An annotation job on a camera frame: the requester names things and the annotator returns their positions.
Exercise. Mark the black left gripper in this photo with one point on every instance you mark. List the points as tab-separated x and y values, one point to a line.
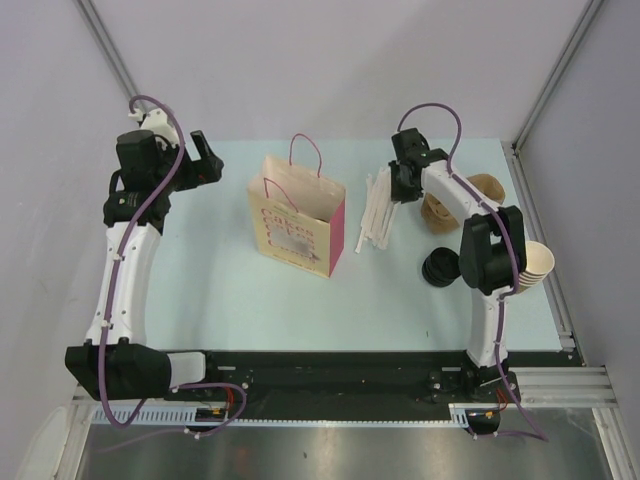
202	171

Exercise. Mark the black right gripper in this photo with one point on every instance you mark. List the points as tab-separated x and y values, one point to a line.
399	194

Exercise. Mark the pink paper gift bag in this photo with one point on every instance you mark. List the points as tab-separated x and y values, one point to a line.
298	214

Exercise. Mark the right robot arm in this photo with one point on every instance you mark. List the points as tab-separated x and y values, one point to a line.
491	256

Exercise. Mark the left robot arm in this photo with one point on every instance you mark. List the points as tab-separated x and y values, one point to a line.
114	361

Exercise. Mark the white wrapped straws bundle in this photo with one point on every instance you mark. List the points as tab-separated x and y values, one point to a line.
379	213

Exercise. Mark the brown pulp cup carrier stack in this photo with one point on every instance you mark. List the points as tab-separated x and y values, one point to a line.
439	220

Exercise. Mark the black cup lid stack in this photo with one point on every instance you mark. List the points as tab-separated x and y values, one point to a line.
441	267

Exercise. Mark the brown paper cup stack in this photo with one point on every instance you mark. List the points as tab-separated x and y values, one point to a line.
540	262

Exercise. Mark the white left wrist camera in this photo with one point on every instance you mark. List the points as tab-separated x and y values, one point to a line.
158	122

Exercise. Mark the left aluminium frame post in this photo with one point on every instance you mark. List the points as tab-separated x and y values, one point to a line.
108	48

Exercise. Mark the aluminium frame post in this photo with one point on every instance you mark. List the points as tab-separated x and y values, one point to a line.
108	48
559	69

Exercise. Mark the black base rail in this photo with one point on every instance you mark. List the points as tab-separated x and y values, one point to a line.
345	386

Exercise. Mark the right aluminium frame post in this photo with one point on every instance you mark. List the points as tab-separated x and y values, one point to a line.
559	69

